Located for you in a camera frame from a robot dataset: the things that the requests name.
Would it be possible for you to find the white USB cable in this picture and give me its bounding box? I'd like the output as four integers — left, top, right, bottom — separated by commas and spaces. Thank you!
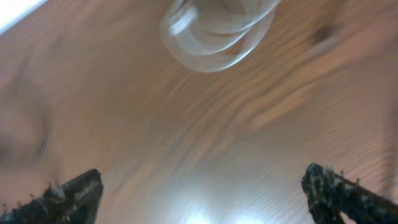
160, 0, 280, 73

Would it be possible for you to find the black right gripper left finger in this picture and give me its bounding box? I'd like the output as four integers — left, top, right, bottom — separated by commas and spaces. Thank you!
1, 169, 104, 224

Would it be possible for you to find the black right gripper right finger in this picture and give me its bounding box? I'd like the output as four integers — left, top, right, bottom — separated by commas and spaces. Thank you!
301, 163, 397, 224

